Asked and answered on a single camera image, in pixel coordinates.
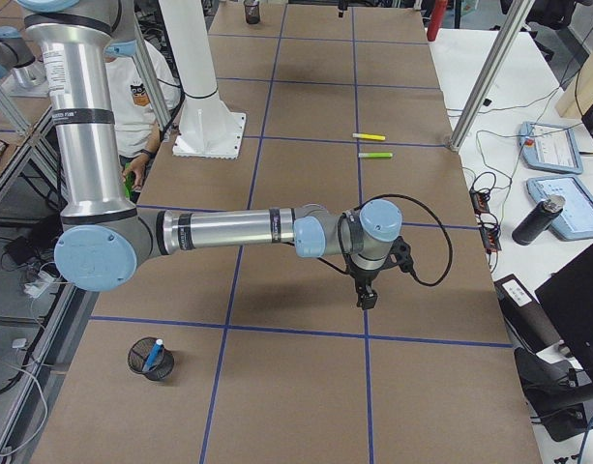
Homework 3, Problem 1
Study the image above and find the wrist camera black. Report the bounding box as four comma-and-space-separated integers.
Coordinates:
389, 236, 415, 275

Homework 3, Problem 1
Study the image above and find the yellow marker pen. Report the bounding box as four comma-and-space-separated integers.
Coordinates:
352, 132, 386, 141

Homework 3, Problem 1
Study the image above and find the black mesh cup near left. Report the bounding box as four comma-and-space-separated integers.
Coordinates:
243, 0, 260, 25

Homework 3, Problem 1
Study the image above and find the blue teach pendant rear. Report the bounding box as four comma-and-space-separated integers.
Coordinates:
526, 174, 593, 241

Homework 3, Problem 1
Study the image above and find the blue teach pendant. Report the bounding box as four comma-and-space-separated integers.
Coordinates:
526, 174, 593, 241
518, 121, 583, 174

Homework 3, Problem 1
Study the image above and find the aluminium frame post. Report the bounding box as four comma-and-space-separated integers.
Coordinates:
447, 0, 535, 152

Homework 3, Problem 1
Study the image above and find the black thermos bottle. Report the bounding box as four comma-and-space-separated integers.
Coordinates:
512, 194, 566, 246

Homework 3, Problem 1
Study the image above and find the black mesh cup near right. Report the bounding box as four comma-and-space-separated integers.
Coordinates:
127, 337, 175, 381

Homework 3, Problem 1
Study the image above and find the black monitor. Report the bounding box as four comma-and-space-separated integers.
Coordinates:
536, 244, 593, 379

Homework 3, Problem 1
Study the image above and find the orange circuit board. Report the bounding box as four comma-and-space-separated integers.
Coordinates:
469, 188, 502, 254

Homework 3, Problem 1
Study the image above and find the blue marker pen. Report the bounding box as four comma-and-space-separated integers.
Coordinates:
142, 338, 163, 373

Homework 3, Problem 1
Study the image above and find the person in white shirt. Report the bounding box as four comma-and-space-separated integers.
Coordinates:
105, 51, 162, 202

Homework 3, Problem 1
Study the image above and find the green marker pen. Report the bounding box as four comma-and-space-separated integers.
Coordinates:
358, 152, 394, 160

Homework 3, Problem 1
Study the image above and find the black mesh cup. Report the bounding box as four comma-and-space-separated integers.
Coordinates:
127, 337, 175, 381
243, 0, 260, 25

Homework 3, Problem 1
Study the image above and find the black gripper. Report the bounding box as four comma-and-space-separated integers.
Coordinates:
347, 258, 390, 310

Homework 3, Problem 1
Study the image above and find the white power strip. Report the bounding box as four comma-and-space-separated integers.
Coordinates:
23, 278, 60, 300

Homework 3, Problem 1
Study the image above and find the blue teach pendant front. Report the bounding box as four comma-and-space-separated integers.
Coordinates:
518, 121, 583, 174

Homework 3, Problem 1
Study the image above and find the white central pedestal column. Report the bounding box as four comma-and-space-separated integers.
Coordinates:
160, 0, 247, 160

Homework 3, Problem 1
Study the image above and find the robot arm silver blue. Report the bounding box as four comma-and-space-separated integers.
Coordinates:
21, 1, 412, 309

